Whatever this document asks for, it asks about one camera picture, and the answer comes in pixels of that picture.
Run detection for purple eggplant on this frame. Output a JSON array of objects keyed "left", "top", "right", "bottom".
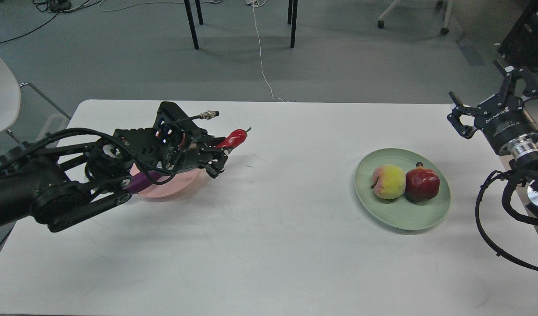
[{"left": 123, "top": 171, "right": 163, "bottom": 194}]

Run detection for white rolling chair base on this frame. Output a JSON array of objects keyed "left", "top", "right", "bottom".
[{"left": 376, "top": 0, "right": 456, "bottom": 36}]

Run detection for black floor cables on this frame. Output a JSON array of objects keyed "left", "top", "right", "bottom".
[{"left": 0, "top": 0, "right": 103, "bottom": 47}]

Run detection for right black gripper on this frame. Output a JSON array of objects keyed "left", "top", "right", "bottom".
[{"left": 447, "top": 59, "right": 538, "bottom": 156}]

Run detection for white chair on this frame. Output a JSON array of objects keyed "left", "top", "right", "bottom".
[{"left": 0, "top": 58, "right": 71, "bottom": 147}]

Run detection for yellow-red peach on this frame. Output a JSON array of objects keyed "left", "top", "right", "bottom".
[{"left": 370, "top": 164, "right": 406, "bottom": 200}]

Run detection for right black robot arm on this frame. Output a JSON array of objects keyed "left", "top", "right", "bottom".
[{"left": 446, "top": 60, "right": 538, "bottom": 272}]

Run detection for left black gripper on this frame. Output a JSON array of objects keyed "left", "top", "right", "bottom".
[{"left": 113, "top": 101, "right": 229, "bottom": 179}]

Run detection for pink plate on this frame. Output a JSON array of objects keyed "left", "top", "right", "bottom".
[{"left": 138, "top": 169, "right": 204, "bottom": 199}]

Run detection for red chili pepper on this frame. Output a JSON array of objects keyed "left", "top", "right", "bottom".
[{"left": 215, "top": 127, "right": 251, "bottom": 148}]

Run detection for green plate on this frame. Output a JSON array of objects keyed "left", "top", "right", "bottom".
[{"left": 355, "top": 148, "right": 451, "bottom": 231}]

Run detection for white floor cable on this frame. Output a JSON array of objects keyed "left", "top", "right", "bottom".
[{"left": 245, "top": 0, "right": 287, "bottom": 103}]

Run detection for black cabinet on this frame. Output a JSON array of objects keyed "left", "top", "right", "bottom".
[{"left": 497, "top": 0, "right": 538, "bottom": 72}]

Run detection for red pomegranate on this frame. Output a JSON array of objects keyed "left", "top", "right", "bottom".
[{"left": 405, "top": 162, "right": 440, "bottom": 202}]

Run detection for black table legs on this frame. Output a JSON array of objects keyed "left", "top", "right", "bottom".
[{"left": 184, "top": 0, "right": 299, "bottom": 50}]

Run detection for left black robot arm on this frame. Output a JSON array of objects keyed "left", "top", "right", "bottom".
[{"left": 0, "top": 101, "right": 237, "bottom": 232}]

